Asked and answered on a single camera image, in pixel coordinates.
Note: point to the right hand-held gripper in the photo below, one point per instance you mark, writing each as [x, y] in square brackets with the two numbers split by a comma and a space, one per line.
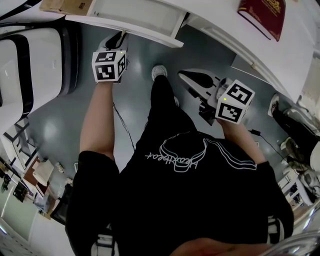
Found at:
[233, 102]

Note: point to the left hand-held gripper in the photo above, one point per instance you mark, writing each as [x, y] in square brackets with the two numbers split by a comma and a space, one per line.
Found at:
[106, 66]

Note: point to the white desk drawer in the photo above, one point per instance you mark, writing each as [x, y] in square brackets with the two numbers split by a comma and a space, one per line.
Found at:
[150, 15]

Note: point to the person's right forearm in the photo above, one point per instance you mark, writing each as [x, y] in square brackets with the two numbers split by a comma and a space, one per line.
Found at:
[240, 137]

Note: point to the person's left forearm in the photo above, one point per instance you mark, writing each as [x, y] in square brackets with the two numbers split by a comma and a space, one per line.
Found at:
[100, 117]

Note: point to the white desk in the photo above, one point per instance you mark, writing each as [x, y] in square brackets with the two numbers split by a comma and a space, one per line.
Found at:
[297, 37]

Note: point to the person's white shoe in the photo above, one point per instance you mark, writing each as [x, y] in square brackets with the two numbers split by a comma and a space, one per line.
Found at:
[176, 101]
[159, 72]

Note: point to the person's black trouser leg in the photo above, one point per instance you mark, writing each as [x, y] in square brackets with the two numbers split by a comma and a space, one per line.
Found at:
[165, 105]

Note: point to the brown cardboard piece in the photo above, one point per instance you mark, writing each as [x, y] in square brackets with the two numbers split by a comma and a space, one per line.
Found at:
[65, 6]

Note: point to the white black-trimmed chair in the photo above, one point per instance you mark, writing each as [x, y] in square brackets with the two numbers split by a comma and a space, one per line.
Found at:
[42, 62]

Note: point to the dark red book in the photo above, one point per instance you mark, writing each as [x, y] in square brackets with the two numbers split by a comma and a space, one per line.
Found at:
[268, 15]

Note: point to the person's black printed t-shirt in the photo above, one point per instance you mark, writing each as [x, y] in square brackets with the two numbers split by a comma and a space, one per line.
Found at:
[180, 200]

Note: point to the beige box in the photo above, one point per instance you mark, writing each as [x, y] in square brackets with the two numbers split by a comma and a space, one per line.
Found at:
[43, 172]

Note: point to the black mesh chair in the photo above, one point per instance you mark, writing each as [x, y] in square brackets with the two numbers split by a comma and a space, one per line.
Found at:
[61, 205]

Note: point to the white shelf with black frame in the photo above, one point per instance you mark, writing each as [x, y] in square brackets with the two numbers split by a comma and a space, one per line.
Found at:
[21, 145]

